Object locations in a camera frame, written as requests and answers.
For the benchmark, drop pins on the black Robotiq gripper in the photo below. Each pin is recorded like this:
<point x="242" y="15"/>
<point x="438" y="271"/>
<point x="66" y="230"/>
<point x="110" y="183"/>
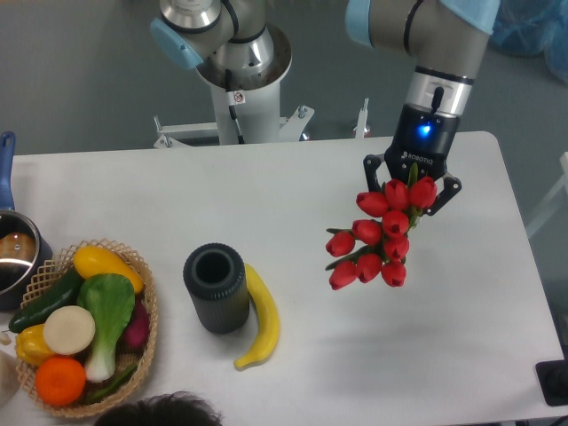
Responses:
<point x="424" y="139"/>

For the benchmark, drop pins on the red tulip bouquet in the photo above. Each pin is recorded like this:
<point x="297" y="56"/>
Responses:
<point x="377" y="246"/>

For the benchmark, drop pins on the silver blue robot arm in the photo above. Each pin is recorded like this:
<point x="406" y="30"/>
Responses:
<point x="447" y="38"/>

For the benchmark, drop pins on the blue plastic bag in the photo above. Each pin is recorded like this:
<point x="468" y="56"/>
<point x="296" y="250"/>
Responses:
<point x="534" y="28"/>

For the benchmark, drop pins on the yellow banana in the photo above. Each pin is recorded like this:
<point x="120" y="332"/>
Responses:
<point x="268" y="319"/>

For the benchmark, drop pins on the dark grey ribbed vase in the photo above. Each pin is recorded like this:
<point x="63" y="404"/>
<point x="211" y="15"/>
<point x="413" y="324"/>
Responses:
<point x="215" y="278"/>

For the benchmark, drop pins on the black device at edge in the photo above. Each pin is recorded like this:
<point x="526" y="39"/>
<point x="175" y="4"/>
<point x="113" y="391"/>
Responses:
<point x="552" y="377"/>

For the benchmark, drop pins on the purple sweet potato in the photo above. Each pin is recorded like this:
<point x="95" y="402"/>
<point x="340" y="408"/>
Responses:
<point x="136" y="334"/>

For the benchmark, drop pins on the green bok choy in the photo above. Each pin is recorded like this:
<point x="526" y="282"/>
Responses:
<point x="110" y="300"/>

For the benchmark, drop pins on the black haired person head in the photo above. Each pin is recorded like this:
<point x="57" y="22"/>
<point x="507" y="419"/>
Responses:
<point x="179" y="408"/>

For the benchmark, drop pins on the yellow squash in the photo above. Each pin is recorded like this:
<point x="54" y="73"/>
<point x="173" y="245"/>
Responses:
<point x="94" y="260"/>

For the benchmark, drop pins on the woven wicker basket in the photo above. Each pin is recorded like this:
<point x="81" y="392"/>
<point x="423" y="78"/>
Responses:
<point x="134" y="350"/>

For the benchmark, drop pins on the green cucumber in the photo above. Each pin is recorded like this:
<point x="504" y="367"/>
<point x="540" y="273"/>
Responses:
<point x="61" y="293"/>

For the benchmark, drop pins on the green chili pepper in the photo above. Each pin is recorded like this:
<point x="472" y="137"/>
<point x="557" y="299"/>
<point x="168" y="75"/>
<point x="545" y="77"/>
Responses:
<point x="112" y="387"/>

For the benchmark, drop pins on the white round radish slice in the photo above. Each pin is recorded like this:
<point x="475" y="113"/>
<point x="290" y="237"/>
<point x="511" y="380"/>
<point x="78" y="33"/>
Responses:
<point x="69" y="330"/>

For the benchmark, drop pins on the orange fruit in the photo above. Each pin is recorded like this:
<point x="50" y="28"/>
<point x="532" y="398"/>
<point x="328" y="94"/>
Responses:
<point x="60" y="381"/>

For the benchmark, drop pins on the yellow bell pepper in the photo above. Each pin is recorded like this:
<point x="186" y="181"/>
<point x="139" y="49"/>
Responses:
<point x="31" y="346"/>

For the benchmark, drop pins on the white garlic clove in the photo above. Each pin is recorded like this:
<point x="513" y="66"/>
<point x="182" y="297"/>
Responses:
<point x="5" y="339"/>

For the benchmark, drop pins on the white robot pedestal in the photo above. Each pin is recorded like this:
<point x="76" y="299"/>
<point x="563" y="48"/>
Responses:
<point x="244" y="82"/>

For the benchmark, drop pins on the blue handled saucepan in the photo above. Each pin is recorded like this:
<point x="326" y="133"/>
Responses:
<point x="23" y="248"/>

